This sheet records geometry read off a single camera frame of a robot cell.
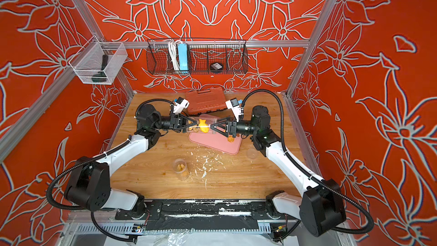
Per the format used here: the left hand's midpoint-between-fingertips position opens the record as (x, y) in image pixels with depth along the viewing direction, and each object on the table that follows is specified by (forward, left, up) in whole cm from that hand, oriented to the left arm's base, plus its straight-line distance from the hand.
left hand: (195, 127), depth 67 cm
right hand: (+1, -8, +1) cm, 8 cm away
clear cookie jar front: (-9, +8, -22) cm, 25 cm away
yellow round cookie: (+12, -16, -28) cm, 34 cm away
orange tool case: (+37, +1, -23) cm, 43 cm away
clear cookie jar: (+1, -3, 0) cm, 3 cm away
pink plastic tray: (+11, -9, -30) cm, 33 cm away
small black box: (+43, -5, -1) cm, 44 cm away
